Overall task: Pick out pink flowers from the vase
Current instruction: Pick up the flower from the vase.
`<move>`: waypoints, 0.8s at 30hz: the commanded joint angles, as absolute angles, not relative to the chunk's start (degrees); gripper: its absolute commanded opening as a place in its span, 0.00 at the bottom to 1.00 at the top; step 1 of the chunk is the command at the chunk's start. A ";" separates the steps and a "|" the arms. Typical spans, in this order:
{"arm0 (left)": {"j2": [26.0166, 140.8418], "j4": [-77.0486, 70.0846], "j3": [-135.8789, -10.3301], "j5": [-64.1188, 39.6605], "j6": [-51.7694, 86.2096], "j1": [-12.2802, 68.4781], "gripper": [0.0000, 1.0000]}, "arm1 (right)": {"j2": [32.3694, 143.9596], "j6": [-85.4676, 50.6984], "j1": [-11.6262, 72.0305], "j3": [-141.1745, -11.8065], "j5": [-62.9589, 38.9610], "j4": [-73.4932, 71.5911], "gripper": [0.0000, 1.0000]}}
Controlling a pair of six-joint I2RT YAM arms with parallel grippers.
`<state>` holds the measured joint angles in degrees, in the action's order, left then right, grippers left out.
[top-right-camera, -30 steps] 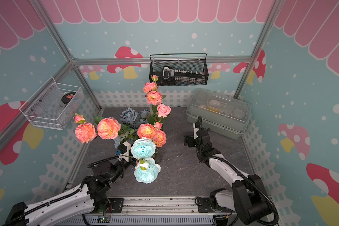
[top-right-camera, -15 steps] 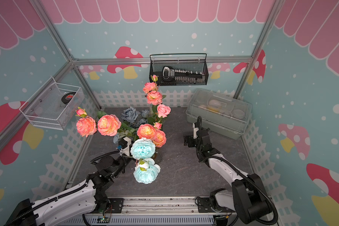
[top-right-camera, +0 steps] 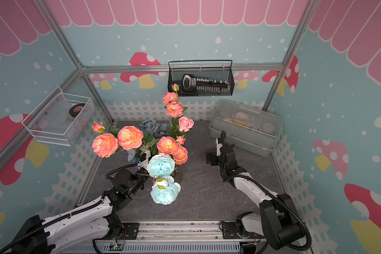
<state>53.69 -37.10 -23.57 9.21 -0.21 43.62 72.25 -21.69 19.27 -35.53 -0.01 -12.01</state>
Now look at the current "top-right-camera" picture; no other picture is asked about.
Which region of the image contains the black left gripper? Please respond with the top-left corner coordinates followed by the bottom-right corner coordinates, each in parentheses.
top-left (129, 150), bottom-right (165, 195)

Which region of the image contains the pink peony pair stem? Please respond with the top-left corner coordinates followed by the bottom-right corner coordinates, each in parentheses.
top-left (157, 137), bottom-right (188, 165)

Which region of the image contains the pink rose stem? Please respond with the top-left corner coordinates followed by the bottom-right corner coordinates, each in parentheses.
top-left (163, 84), bottom-right (194, 145)

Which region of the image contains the large pink peony stem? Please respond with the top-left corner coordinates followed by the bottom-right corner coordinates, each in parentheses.
top-left (92, 122), bottom-right (144, 158)

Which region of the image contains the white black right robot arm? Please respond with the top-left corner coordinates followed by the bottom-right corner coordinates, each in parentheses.
top-left (206, 131), bottom-right (312, 251)

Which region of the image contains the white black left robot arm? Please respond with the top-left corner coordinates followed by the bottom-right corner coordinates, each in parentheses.
top-left (0, 151), bottom-right (152, 254)

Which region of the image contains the clear glass vase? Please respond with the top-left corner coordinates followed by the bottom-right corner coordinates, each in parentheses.
top-left (171, 165), bottom-right (183, 183)

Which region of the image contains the dusty blue rose bunch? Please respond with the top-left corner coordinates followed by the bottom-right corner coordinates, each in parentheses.
top-left (139, 118), bottom-right (170, 139)

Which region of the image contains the light blue peony stem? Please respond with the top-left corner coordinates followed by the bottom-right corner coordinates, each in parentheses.
top-left (147, 153), bottom-right (181, 205)

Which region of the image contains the translucent plastic storage box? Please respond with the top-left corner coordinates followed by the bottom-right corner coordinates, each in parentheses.
top-left (209, 99), bottom-right (283, 157)

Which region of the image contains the socket wrench set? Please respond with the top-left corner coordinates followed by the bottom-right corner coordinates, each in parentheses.
top-left (182, 75), bottom-right (232, 94)

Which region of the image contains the black tape roll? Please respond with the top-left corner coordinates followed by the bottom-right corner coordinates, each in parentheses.
top-left (69, 103), bottom-right (86, 118)

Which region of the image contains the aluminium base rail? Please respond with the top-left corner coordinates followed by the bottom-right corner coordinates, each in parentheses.
top-left (64, 220), bottom-right (276, 254)

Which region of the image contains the black wire wall basket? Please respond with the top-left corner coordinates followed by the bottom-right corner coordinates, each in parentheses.
top-left (167, 60), bottom-right (235, 97)

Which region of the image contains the white wire wall basket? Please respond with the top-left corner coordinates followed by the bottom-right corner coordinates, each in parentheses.
top-left (22, 87), bottom-right (95, 147)

